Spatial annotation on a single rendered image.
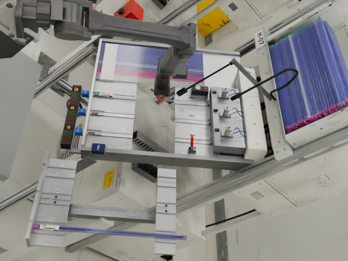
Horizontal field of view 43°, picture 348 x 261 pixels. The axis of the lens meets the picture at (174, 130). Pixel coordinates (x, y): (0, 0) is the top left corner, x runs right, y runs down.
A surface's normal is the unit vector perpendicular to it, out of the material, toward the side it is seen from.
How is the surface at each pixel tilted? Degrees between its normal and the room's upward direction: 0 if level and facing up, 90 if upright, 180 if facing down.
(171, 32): 37
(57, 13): 45
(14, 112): 0
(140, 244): 90
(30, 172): 0
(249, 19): 90
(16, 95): 0
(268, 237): 90
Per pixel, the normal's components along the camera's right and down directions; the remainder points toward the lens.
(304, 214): -0.65, -0.49
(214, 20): 0.00, 0.77
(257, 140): 0.12, -0.63
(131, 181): 0.76, -0.40
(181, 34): 0.42, -0.06
